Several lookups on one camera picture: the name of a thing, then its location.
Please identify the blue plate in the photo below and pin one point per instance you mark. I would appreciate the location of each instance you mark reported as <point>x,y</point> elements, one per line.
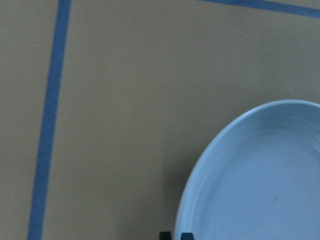
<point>259,179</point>

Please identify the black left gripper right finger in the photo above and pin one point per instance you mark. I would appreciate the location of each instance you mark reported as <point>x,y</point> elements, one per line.
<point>187,236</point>

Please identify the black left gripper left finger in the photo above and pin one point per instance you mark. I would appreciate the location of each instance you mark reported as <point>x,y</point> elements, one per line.
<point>165,235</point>

